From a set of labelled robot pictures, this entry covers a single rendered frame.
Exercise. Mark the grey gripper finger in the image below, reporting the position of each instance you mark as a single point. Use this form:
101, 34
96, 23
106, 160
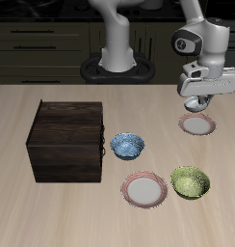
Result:
210, 98
202, 100

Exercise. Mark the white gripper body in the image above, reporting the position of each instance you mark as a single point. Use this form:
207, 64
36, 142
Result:
206, 86

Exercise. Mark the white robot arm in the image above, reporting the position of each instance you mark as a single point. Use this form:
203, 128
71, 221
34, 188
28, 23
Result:
117, 48

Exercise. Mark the white bowl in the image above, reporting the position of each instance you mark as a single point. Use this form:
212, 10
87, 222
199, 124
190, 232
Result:
191, 103

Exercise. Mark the red rimmed white plate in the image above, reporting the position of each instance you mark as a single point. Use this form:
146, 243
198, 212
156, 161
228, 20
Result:
197, 125
144, 191

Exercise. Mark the green patterned bowl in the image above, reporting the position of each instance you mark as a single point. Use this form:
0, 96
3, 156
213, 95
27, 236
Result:
190, 183

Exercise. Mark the blue patterned bowl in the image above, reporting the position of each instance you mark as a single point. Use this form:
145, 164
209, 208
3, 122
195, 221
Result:
127, 146

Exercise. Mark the dark wooden cabinet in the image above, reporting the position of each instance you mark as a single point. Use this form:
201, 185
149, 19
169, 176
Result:
66, 141

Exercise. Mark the dark kitchen cupboards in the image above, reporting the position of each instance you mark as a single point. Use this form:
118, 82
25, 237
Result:
42, 58

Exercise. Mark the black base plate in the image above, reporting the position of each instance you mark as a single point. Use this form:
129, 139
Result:
90, 72

